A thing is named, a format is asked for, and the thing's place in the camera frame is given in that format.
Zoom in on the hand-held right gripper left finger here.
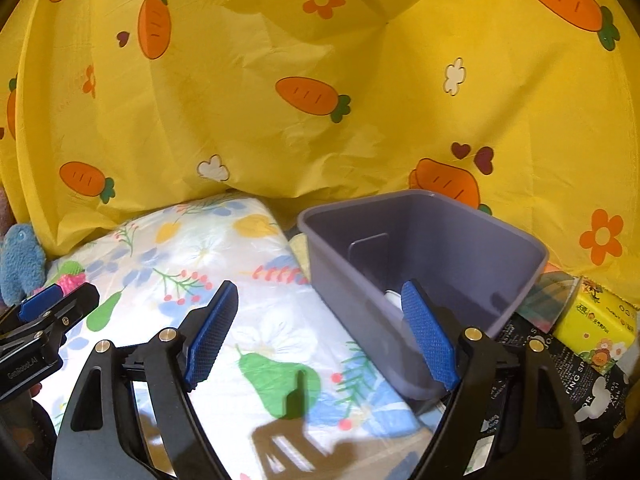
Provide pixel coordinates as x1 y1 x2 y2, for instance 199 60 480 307
52 280 240 480

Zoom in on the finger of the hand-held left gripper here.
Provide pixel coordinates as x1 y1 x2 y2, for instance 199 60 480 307
27 282 101 348
0 284 63 333

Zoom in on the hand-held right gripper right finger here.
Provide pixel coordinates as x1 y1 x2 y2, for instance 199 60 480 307
400 280 586 480

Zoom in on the grey purple plastic bin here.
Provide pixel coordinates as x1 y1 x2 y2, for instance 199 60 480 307
297 189 550 402

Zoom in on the person's left forearm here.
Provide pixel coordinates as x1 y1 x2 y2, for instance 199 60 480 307
0 385 58 480

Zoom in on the blue plush toy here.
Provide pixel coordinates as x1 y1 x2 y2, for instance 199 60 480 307
0 223 48 307

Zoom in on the black printed bag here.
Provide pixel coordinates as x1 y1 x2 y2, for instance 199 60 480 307
480 320 633 461

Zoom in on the yellow tissue pack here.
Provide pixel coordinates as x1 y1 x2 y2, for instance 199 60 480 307
552 280 640 373

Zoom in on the yellow carrot print curtain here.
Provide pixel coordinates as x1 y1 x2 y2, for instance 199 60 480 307
0 0 640 306

